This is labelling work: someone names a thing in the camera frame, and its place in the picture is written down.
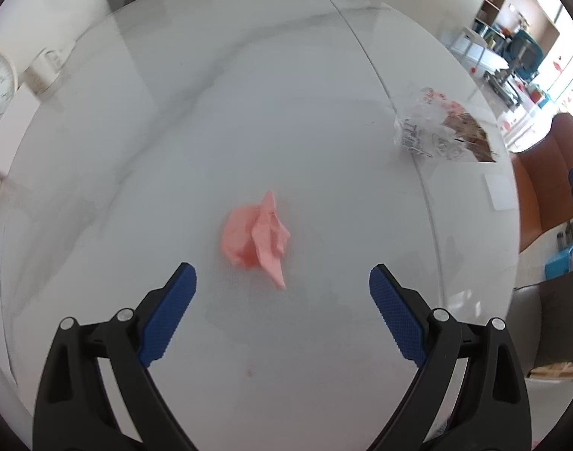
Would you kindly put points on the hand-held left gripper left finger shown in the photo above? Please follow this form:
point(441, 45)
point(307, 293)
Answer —
point(171, 319)

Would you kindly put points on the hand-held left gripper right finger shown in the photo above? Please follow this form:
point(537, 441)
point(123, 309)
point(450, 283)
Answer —
point(399, 319)

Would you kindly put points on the pink paper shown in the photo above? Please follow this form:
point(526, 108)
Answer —
point(253, 239)

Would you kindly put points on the orange leather chair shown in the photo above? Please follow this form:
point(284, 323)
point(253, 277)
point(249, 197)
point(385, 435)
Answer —
point(540, 183)

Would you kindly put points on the blue plastic box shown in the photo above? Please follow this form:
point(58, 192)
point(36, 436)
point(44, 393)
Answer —
point(561, 263)

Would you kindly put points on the brown and silver snack bag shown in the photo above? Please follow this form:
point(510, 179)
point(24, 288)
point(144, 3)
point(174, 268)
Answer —
point(470, 136)

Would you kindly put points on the teal office chair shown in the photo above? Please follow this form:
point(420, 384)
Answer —
point(524, 51)

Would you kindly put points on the white low table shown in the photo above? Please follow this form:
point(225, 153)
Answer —
point(479, 51)

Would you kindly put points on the wooden wall shelf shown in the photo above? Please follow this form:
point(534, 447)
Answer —
point(526, 0)

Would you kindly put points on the white wall socket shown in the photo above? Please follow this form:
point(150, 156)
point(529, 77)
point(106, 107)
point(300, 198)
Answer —
point(42, 75)

